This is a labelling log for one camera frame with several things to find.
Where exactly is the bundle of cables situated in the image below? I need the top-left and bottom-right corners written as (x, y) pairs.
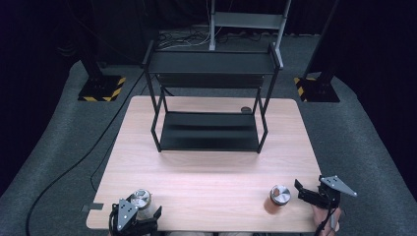
top-left (156, 29), bottom-right (211, 51)

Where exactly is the person's right hand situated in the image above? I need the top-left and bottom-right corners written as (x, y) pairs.
top-left (312, 206), bottom-right (342, 236)

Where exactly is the orange jar with silver lid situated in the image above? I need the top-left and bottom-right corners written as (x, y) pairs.
top-left (263, 184), bottom-right (292, 215)

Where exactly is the grey tape strip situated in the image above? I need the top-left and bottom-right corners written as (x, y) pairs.
top-left (81, 203), bottom-right (104, 213)

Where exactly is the grey metal stand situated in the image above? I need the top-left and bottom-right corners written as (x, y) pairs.
top-left (208, 0), bottom-right (292, 52)

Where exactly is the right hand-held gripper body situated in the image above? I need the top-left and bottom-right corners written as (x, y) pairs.
top-left (314, 174), bottom-right (359, 211)

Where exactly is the black two-tier metal rack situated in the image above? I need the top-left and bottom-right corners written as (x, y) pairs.
top-left (142, 39), bottom-right (284, 154)

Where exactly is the long black floor cable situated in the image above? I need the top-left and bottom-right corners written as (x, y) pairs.
top-left (25, 70), bottom-right (147, 236)

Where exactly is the black stand with striped base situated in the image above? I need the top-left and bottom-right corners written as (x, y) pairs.
top-left (77, 38), bottom-right (127, 103)
top-left (293, 0), bottom-right (341, 103)

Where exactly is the pale jar with silver lid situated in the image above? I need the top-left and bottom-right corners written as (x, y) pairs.
top-left (129, 188), bottom-right (154, 221)

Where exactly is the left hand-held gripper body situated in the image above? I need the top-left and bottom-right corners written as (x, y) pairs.
top-left (109, 197), bottom-right (159, 236)

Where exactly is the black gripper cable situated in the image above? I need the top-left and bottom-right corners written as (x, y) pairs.
top-left (314, 207), bottom-right (336, 236)

